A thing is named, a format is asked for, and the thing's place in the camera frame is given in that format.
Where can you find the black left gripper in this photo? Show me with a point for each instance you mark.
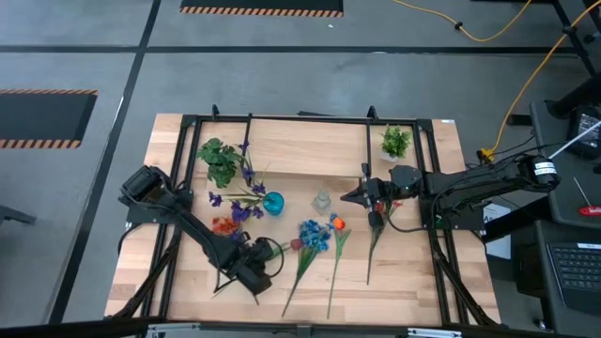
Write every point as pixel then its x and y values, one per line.
pixel 257 254

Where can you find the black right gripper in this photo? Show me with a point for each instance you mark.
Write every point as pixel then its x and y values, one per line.
pixel 378 192

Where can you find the maroon artificial tulip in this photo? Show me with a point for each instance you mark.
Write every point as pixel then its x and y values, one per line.
pixel 296 244

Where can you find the orange artificial tulip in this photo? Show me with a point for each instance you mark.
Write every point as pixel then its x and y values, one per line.
pixel 339 224

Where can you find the clear ribbed glass vase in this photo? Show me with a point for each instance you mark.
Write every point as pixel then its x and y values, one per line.
pixel 322 203

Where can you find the red artificial flower bunch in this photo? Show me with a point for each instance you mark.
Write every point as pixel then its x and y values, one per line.
pixel 377 235

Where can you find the blue artificial flower bunch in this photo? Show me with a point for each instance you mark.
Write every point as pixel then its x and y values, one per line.
pixel 313 235

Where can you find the purple artificial flower bunch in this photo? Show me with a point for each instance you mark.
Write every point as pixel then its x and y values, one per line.
pixel 240 213

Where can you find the orange artificial flower bunch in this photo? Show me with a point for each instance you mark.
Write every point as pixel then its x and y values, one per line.
pixel 224 225

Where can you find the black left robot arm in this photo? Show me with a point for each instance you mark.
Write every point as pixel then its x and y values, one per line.
pixel 202 235

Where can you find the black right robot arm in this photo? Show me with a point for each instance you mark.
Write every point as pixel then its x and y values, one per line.
pixel 469 180

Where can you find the wooden shelf black metal legs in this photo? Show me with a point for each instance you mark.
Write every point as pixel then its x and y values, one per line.
pixel 305 148

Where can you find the teal glass vase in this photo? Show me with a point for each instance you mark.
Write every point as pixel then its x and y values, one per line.
pixel 273 204

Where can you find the small fern plant white pot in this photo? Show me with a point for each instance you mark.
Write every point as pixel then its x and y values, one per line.
pixel 396 141

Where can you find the broad-leaf plant white pot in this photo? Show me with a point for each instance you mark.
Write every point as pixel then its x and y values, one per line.
pixel 220 162

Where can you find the white paper sheet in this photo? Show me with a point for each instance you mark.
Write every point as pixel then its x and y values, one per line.
pixel 497 244

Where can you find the dark grey desk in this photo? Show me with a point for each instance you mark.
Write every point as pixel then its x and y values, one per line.
pixel 530 281
pixel 563 206

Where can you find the black hazard-striped floor mat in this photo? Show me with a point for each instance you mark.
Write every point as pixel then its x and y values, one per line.
pixel 260 4
pixel 42 117

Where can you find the white rod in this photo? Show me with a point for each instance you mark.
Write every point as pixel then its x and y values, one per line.
pixel 577 139

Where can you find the black laptop keyboard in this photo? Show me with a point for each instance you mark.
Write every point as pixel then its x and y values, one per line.
pixel 577 272

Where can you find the black electronic device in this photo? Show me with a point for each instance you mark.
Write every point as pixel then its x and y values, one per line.
pixel 584 133

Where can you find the black desk leg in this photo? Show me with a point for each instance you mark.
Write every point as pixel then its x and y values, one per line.
pixel 580 96

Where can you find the grey furniture foot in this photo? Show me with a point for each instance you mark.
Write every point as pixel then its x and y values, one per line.
pixel 14 215

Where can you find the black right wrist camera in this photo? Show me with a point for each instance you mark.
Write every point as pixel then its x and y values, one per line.
pixel 375 219

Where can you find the black metal table frame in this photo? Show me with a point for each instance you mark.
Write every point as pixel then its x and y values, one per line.
pixel 424 126

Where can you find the black silver front rail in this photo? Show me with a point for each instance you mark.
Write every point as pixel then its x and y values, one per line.
pixel 70 328

